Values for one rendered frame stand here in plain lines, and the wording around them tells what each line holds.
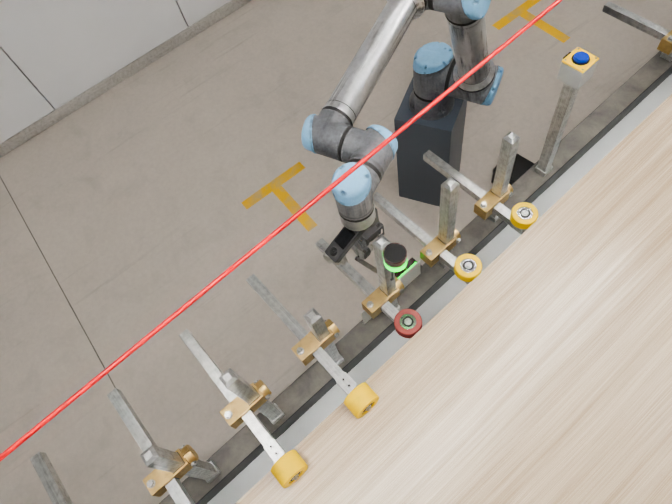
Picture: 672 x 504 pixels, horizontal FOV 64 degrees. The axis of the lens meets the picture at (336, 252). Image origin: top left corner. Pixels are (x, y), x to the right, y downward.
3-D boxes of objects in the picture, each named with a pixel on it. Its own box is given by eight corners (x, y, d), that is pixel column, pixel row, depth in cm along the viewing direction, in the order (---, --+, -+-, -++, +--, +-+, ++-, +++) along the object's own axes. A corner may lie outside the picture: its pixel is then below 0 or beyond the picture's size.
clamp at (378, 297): (362, 308, 165) (360, 302, 161) (393, 280, 168) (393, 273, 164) (374, 320, 163) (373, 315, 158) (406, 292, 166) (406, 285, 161)
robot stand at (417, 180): (399, 196, 279) (393, 119, 226) (414, 159, 288) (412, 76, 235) (445, 208, 271) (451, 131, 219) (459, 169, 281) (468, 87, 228)
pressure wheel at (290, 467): (273, 461, 131) (297, 444, 137) (267, 476, 137) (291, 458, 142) (288, 480, 129) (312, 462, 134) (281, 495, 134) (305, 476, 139)
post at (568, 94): (533, 170, 193) (562, 78, 153) (542, 162, 194) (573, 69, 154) (543, 177, 191) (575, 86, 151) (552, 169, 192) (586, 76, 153)
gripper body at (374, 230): (385, 236, 145) (382, 213, 134) (362, 256, 143) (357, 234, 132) (366, 219, 148) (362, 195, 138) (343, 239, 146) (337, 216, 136)
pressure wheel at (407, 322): (390, 333, 163) (387, 320, 153) (408, 316, 164) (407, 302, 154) (408, 351, 159) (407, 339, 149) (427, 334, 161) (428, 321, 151)
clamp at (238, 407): (223, 413, 146) (217, 410, 142) (261, 380, 149) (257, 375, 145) (236, 431, 144) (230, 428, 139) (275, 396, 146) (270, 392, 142)
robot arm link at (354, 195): (378, 165, 120) (359, 200, 117) (382, 196, 131) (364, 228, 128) (341, 153, 123) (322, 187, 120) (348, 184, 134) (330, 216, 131)
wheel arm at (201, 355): (181, 339, 157) (176, 335, 154) (191, 331, 158) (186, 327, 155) (285, 475, 136) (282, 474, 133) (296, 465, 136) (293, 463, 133)
